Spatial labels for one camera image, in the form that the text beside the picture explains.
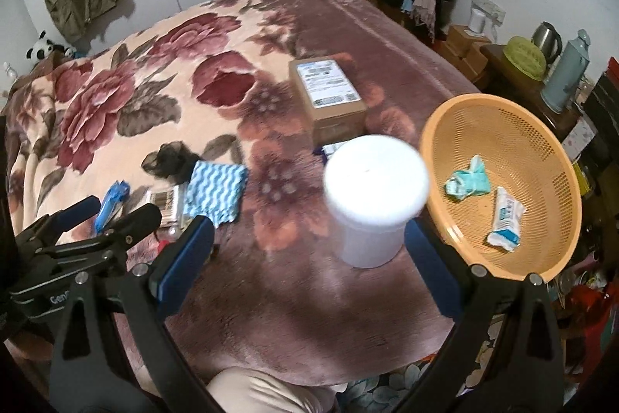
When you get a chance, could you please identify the white wall power strip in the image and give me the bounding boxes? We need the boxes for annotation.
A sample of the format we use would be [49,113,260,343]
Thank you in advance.
[471,0,506,20]

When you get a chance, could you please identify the person's beige trouser leg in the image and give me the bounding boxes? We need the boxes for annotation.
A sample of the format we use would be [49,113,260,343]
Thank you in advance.
[205,367,339,413]

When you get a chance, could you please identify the white cup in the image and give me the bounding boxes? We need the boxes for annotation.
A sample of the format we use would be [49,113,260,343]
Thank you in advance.
[468,8,488,34]

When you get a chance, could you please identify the steel electric kettle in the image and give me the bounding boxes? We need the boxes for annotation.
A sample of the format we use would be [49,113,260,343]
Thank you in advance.
[531,22,563,64]

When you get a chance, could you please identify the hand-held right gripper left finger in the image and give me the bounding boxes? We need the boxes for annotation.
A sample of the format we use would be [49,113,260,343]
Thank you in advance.
[48,216,228,413]

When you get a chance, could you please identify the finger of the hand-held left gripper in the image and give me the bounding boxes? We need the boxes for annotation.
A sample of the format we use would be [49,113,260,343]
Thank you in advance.
[14,196,101,252]
[29,202,162,281]

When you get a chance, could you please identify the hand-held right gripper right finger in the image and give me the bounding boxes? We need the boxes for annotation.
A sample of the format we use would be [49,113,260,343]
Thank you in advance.
[404,217,566,413]

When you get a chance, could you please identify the floral plush blanket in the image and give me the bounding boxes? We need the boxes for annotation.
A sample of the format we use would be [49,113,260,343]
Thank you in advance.
[0,0,489,389]

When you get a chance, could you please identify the black mesh scrunchie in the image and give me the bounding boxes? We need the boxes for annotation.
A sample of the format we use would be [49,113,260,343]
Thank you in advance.
[142,142,201,182]

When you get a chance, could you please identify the crumpled teal packet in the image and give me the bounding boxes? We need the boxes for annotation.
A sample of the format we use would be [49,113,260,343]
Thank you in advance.
[445,155,491,202]

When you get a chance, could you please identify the dark wooden nightstand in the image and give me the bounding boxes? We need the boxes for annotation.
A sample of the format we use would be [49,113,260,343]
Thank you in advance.
[481,44,581,144]

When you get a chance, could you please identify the small blue packet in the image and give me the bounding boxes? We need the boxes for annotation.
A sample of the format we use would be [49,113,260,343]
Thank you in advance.
[94,182,130,231]

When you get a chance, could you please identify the brown cardboard box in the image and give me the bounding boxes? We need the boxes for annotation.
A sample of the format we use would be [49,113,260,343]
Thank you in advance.
[289,53,368,149]

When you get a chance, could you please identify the panda plush toy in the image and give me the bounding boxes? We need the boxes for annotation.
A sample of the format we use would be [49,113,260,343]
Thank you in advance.
[26,31,77,63]

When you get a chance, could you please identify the white tube packet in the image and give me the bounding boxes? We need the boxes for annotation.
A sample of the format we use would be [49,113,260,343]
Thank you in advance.
[486,187,526,253]

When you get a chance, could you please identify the pale green thermos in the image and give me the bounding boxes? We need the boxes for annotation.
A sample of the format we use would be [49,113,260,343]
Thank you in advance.
[540,30,592,114]

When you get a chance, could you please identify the dark floral mat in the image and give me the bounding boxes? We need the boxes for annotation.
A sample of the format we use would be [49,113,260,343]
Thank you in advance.
[339,311,506,413]

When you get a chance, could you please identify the stacked cardboard boxes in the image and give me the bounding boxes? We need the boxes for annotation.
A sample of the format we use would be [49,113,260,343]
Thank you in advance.
[438,25,489,81]

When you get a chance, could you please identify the orange plastic basket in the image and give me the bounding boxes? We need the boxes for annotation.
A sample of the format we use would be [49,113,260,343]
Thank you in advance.
[419,94,582,283]

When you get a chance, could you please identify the dark blue tissue pack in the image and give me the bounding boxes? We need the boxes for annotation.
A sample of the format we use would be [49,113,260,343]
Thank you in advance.
[314,143,346,162]

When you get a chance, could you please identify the blue white striped cloth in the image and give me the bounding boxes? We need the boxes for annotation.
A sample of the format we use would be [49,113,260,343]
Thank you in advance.
[185,160,248,228]

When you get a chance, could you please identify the white plastic jar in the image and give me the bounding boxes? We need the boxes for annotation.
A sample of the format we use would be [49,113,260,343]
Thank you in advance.
[323,135,430,269]

